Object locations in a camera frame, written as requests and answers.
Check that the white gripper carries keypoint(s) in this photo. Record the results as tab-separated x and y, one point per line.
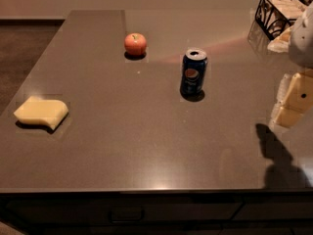
301	39

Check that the blue pepsi can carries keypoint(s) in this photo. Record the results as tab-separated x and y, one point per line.
194	65

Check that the red apple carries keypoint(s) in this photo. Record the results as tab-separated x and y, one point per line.
135	44

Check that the yellow sponge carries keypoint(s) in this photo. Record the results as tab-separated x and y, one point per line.
38	111

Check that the black wire basket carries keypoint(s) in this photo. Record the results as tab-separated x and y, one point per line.
275	16

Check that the dark cabinet drawer with handle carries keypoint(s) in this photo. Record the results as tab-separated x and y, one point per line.
122	209

